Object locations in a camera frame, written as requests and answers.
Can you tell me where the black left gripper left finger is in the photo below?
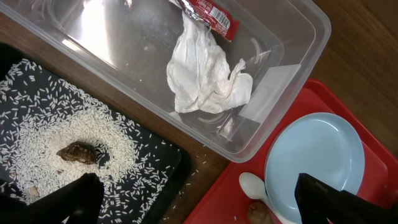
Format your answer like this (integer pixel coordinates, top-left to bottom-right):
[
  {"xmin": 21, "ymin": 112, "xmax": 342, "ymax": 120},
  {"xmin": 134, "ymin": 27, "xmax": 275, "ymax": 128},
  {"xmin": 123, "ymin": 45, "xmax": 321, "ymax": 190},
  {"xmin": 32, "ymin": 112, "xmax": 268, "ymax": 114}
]
[{"xmin": 1, "ymin": 173, "xmax": 104, "ymax": 224}]

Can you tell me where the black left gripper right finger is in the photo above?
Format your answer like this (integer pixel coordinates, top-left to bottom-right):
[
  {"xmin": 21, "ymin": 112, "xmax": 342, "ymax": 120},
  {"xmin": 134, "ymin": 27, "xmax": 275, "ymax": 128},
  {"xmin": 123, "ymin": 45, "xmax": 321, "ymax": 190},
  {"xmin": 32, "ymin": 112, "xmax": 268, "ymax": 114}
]
[{"xmin": 295, "ymin": 173, "xmax": 397, "ymax": 224}]

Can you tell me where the brown food scrap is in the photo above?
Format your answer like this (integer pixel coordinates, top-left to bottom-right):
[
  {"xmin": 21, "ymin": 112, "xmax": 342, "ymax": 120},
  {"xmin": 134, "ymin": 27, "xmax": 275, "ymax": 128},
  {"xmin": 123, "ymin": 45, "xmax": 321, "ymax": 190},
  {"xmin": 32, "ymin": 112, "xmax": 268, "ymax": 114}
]
[{"xmin": 56, "ymin": 141, "xmax": 97, "ymax": 165}]

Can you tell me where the light blue plate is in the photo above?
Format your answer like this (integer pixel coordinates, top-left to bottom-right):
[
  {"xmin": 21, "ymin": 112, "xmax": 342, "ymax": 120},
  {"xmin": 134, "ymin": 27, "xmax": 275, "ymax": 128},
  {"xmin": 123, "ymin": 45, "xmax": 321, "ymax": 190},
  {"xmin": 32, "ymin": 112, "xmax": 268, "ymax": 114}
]
[{"xmin": 264, "ymin": 113, "xmax": 365, "ymax": 223}]

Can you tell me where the brown carrot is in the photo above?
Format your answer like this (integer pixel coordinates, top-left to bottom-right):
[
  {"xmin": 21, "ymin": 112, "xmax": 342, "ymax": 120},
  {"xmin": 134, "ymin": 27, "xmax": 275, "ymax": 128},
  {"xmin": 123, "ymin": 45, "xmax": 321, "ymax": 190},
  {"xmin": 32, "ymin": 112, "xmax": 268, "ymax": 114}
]
[{"xmin": 247, "ymin": 201, "xmax": 273, "ymax": 224}]

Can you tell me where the white plastic spoon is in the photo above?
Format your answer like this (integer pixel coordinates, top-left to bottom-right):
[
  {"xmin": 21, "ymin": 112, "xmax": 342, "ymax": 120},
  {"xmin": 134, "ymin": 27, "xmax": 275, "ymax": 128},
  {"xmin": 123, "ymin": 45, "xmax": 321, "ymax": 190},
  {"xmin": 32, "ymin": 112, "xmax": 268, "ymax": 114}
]
[{"xmin": 239, "ymin": 172, "xmax": 295, "ymax": 224}]

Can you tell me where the white rice pile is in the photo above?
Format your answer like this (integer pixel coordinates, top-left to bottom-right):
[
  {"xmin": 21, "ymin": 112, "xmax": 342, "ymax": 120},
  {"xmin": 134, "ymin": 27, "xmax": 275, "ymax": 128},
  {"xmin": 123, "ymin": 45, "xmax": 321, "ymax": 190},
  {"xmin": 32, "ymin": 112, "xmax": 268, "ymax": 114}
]
[{"xmin": 0, "ymin": 57, "xmax": 181, "ymax": 224}]

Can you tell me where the white napkin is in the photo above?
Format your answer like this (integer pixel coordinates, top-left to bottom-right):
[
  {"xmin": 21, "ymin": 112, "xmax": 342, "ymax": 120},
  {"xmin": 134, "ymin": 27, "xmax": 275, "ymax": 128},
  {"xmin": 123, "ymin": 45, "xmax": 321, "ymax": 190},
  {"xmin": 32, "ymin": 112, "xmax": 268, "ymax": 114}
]
[{"xmin": 166, "ymin": 14, "xmax": 253, "ymax": 114}]

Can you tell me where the red snack wrapper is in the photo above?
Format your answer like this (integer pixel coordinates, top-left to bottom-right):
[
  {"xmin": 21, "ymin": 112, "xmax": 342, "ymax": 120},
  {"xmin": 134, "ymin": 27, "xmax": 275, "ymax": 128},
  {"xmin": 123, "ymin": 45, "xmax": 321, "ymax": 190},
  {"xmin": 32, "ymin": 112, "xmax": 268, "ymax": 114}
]
[{"xmin": 170, "ymin": 0, "xmax": 239, "ymax": 42}]

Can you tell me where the black waste tray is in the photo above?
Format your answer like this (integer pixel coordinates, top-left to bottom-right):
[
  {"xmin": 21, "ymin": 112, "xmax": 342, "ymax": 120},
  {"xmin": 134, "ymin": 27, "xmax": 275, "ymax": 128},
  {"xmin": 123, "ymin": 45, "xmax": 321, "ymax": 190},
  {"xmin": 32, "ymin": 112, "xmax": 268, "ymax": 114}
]
[{"xmin": 0, "ymin": 42, "xmax": 193, "ymax": 224}]

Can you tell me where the clear plastic waste bin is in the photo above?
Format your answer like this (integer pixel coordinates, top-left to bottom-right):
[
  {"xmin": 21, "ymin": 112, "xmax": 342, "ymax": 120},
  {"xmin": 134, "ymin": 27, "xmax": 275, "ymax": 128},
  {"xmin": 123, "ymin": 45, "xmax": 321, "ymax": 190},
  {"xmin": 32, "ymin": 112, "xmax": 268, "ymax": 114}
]
[{"xmin": 1, "ymin": 0, "xmax": 331, "ymax": 163}]

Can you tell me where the red plastic tray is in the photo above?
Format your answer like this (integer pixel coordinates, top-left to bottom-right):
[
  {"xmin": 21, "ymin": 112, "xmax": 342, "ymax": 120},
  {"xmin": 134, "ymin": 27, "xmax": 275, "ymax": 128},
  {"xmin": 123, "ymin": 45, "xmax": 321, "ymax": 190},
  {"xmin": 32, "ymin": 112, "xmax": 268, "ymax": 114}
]
[{"xmin": 185, "ymin": 79, "xmax": 397, "ymax": 223}]

